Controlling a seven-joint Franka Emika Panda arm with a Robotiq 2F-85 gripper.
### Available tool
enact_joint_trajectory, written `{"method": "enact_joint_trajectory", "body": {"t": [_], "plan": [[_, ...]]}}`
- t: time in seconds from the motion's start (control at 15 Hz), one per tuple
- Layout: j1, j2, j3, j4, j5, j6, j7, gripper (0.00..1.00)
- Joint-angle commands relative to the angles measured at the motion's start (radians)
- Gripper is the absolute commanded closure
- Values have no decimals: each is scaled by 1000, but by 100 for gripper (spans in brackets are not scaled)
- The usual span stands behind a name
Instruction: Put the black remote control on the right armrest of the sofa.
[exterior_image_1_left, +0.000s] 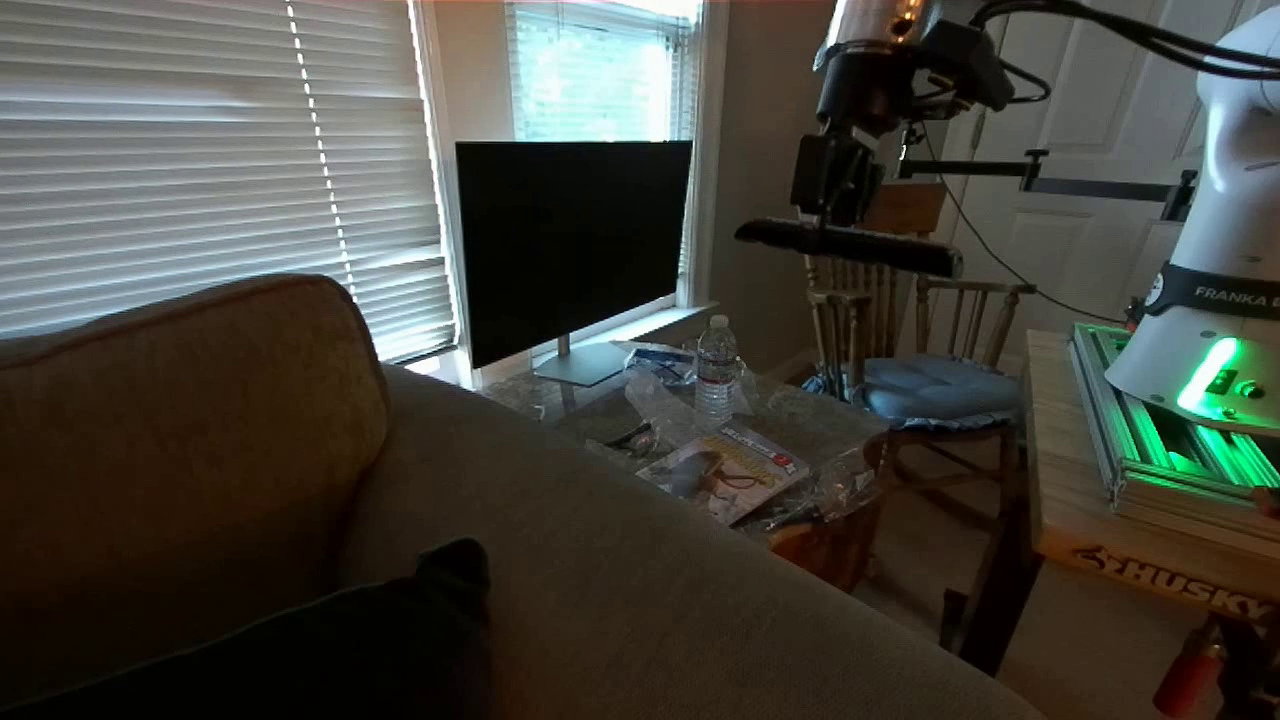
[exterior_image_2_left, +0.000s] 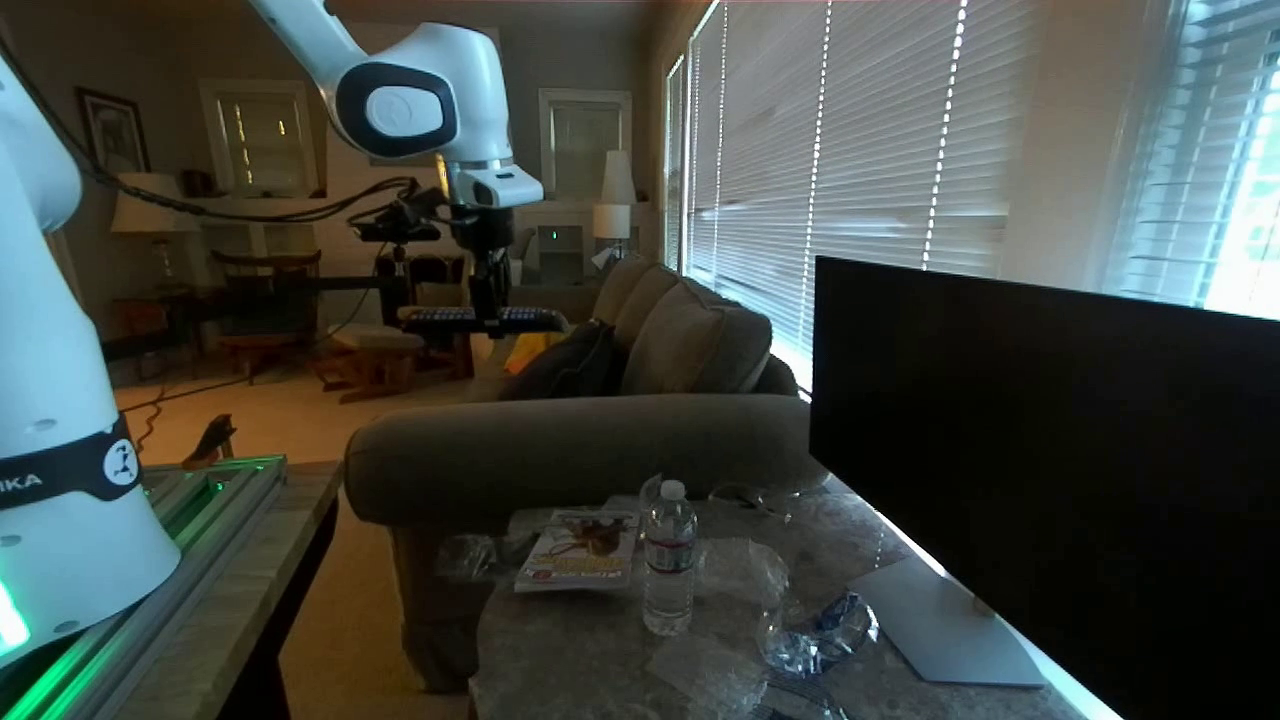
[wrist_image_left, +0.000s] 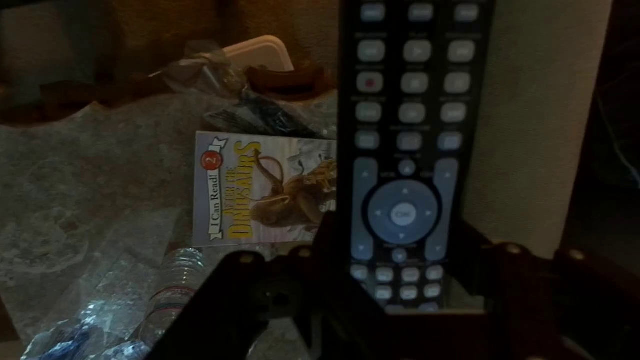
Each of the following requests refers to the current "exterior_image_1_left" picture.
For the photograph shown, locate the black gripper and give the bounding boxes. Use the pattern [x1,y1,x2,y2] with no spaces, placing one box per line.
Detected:
[793,34,924,233]

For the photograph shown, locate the grey-olive fabric sofa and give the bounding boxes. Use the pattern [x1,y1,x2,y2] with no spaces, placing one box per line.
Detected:
[0,273,1044,720]

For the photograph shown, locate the black sofa cushion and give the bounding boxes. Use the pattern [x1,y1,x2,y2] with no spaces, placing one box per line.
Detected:
[0,536,495,720]

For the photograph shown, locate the wooden spindle chair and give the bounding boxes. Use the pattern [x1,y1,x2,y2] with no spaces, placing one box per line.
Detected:
[797,177,1038,536]

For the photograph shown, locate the clear plastic water bottle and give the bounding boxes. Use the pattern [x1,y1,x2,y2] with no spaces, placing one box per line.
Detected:
[693,312,742,415]

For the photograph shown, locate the blue seat cushion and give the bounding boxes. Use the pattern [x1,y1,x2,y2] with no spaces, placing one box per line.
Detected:
[854,353,1023,431]

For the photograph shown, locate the white panel door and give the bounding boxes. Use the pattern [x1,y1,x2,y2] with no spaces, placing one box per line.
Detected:
[931,0,1280,336]

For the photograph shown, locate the small window blind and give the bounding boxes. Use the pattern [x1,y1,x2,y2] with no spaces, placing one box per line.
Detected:
[510,0,703,145]

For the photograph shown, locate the black flat screen monitor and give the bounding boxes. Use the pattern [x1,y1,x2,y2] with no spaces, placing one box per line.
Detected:
[451,134,697,392]

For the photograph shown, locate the magazine with picture cover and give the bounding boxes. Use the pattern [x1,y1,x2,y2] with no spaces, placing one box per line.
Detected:
[637,425,815,529]

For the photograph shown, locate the glass side table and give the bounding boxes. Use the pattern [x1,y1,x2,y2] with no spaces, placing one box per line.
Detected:
[476,355,896,590]

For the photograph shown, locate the wooden Husky workbench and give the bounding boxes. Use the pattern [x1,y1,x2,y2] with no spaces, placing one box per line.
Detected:
[954,322,1280,676]

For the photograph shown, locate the red clamp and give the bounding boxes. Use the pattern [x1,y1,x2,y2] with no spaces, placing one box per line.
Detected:
[1151,615,1235,720]

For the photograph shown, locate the white horizontal window blinds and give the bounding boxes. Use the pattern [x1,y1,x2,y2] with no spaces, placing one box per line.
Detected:
[0,0,454,365]

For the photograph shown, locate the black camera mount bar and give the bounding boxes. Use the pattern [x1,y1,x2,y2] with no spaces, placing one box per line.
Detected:
[896,146,1194,222]

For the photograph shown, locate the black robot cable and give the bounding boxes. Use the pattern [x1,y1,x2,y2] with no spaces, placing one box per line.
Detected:
[974,0,1280,78]

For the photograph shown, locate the metal base plate green-lit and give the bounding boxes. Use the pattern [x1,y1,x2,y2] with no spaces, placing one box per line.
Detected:
[1070,318,1280,514]

